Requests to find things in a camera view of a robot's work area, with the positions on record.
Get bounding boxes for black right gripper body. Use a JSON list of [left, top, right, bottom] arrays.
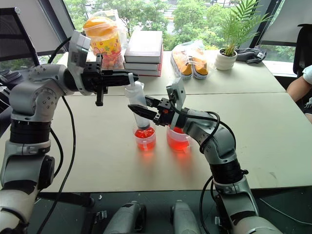
[[153, 97, 175, 127]]

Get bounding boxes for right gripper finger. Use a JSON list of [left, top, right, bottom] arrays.
[[145, 96, 162, 108], [127, 104, 158, 120]]

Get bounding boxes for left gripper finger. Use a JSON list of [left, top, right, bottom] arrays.
[[102, 78, 137, 88], [102, 69, 139, 80]]

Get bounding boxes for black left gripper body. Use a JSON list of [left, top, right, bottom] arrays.
[[81, 54, 109, 107]]

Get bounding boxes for clear cup red liquid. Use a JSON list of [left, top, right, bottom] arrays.
[[166, 125, 191, 152], [132, 125, 157, 152]]

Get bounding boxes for red hardcover book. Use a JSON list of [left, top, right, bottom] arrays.
[[122, 48, 164, 72], [123, 63, 163, 78]]

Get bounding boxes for white hardcover book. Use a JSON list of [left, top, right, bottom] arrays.
[[124, 30, 164, 64]]

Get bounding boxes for yellow canvas sneaker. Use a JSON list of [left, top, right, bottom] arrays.
[[171, 50, 194, 81], [189, 55, 209, 80]]

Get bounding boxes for orange sneakers in plastic bag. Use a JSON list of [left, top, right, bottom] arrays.
[[170, 39, 216, 81]]

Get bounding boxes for green plant white pot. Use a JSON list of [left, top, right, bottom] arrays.
[[215, 0, 272, 72]]

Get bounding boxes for black mesh chair back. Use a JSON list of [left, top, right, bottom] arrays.
[[0, 7, 41, 67]]

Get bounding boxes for grey folded cloth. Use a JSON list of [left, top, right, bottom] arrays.
[[234, 47, 268, 65]]

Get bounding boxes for grey rounded robot leg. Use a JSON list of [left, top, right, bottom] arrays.
[[103, 200, 147, 234], [170, 199, 202, 234]]

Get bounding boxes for black office chair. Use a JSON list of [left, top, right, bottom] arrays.
[[292, 23, 312, 79]]

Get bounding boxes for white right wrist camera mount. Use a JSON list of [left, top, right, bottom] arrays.
[[166, 77, 186, 130]]

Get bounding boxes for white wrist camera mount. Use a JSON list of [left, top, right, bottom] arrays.
[[66, 30, 92, 96], [166, 77, 186, 130]]

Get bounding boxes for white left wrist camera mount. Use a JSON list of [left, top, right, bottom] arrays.
[[66, 30, 92, 96]]

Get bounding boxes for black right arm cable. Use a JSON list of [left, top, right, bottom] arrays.
[[170, 100, 221, 154]]

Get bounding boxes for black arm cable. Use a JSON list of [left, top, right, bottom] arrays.
[[36, 36, 77, 234], [170, 100, 221, 154]]

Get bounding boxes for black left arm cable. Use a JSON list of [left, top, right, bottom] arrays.
[[36, 36, 77, 234]]

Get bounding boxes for thin black cable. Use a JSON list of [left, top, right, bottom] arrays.
[[199, 175, 215, 234]]

